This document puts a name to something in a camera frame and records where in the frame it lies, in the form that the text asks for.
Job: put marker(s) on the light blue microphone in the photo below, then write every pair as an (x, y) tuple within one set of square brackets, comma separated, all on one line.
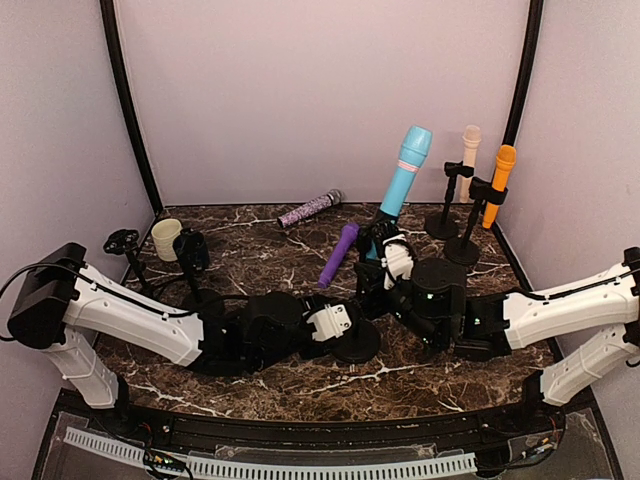
[(412, 155)]

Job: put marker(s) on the orange microphone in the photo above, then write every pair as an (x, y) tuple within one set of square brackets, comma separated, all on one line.
[(505, 162)]

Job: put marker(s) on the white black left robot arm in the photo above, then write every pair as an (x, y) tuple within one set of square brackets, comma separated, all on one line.
[(62, 296)]

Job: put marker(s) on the black left corner frame post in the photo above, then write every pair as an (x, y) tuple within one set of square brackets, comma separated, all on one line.
[(125, 97)]

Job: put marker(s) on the purple microphone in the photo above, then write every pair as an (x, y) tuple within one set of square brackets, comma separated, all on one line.
[(349, 234)]

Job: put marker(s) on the rhinestone silver-head microphone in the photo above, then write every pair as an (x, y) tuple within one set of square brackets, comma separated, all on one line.
[(311, 208)]

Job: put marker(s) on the black stand holding blue microphone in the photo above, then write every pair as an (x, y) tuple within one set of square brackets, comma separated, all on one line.
[(361, 342)]

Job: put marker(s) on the black front table rail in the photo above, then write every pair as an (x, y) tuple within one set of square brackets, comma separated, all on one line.
[(483, 430)]

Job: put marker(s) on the black corner frame post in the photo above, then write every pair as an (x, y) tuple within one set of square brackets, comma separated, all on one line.
[(125, 97), (526, 64)]

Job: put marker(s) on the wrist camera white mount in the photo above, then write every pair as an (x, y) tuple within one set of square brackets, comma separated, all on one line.
[(396, 255), (330, 322)]

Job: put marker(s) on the black right corner frame post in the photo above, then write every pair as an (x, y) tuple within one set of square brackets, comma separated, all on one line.
[(526, 64)]

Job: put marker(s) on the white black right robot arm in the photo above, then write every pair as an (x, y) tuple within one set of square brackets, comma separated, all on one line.
[(429, 298)]

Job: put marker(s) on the white paper cup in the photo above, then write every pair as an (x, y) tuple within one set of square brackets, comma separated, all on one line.
[(163, 234)]

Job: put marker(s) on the black stand holding orange microphone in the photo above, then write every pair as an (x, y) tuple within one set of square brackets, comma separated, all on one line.
[(462, 250)]

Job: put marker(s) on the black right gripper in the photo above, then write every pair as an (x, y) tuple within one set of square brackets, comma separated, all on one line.
[(374, 276)]

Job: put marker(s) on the dark blue cup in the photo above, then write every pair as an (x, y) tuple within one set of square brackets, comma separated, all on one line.
[(192, 251)]

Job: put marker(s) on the black stand holding white microphone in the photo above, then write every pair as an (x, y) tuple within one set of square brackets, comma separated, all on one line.
[(441, 226)]

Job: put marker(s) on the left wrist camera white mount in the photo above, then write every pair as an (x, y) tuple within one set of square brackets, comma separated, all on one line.
[(330, 322)]

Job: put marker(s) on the black tripod shock-mount stand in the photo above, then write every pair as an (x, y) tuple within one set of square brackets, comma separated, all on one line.
[(124, 242)]

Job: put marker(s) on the black stand holding purple microphone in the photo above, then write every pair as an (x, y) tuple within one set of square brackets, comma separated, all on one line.
[(196, 296)]

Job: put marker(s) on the cream white microphone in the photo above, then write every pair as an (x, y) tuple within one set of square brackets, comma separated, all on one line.
[(471, 139)]

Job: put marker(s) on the white slotted cable duct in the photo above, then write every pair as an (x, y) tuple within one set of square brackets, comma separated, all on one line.
[(195, 466)]

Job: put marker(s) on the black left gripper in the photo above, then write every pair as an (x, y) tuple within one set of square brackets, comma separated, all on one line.
[(312, 302)]

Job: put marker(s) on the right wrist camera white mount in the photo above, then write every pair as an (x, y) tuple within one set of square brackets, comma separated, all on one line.
[(396, 255)]

